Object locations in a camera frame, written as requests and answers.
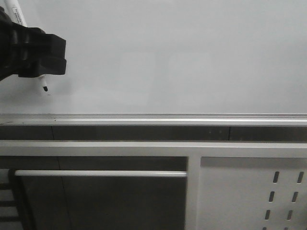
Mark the white horizontal rod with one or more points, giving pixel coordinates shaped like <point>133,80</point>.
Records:
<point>72,173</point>

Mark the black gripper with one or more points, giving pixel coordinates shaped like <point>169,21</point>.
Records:
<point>13,52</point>

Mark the white metal stand frame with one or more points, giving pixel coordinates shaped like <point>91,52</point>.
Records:
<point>194,151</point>

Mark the white perforated metal panel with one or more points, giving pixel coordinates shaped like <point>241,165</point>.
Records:
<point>252,194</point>

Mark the large white whiteboard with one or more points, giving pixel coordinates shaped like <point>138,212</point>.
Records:
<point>167,62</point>

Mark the black slatted chair back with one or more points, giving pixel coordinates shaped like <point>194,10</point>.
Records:
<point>13,209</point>

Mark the white whiteboard marker pen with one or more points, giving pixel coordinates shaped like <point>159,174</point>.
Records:
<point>16,15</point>

